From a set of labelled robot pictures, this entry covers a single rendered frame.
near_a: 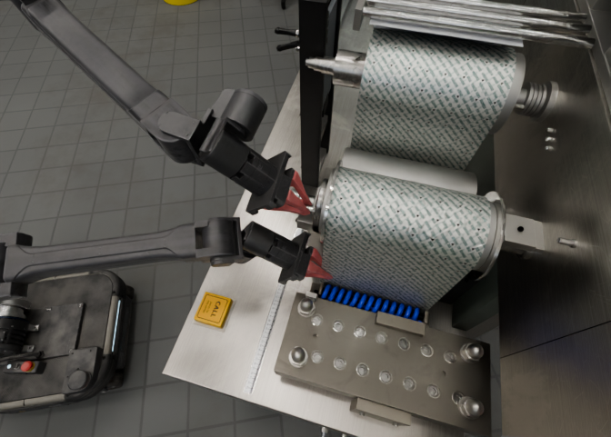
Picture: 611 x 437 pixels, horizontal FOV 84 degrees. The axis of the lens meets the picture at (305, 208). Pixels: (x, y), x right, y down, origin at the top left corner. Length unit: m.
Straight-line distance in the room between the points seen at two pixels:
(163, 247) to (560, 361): 0.59
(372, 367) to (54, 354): 1.39
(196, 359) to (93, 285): 1.06
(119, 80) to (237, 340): 0.59
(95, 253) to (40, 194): 2.02
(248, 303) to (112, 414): 1.16
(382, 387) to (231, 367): 0.34
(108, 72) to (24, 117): 2.67
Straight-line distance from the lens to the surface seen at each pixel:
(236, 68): 3.07
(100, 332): 1.77
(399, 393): 0.74
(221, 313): 0.87
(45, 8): 0.76
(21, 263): 0.74
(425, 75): 0.64
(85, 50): 0.67
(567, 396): 0.54
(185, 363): 0.89
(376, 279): 0.69
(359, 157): 0.68
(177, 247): 0.63
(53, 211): 2.55
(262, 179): 0.52
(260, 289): 0.90
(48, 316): 1.89
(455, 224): 0.55
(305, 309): 0.71
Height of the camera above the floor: 1.74
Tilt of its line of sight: 58 degrees down
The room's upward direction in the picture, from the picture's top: straight up
